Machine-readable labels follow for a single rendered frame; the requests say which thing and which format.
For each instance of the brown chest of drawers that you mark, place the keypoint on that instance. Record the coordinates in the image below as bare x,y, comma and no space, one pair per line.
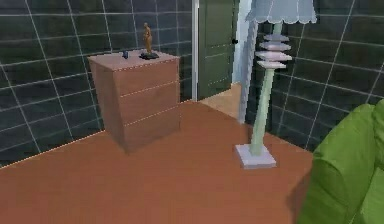
146,100

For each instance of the dark green room door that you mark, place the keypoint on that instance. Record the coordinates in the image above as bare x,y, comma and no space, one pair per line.
216,46

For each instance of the pale green floor lamp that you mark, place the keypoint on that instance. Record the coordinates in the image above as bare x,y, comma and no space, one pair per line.
266,83

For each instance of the black door knob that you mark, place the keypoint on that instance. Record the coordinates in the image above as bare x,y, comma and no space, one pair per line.
234,41

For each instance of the golden figure statuette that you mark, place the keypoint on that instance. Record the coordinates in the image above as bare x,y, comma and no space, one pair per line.
147,41

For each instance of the small dark blue object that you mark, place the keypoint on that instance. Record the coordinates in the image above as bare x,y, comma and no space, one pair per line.
125,54

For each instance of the green sofa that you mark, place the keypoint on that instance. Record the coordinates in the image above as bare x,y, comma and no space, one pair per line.
346,173

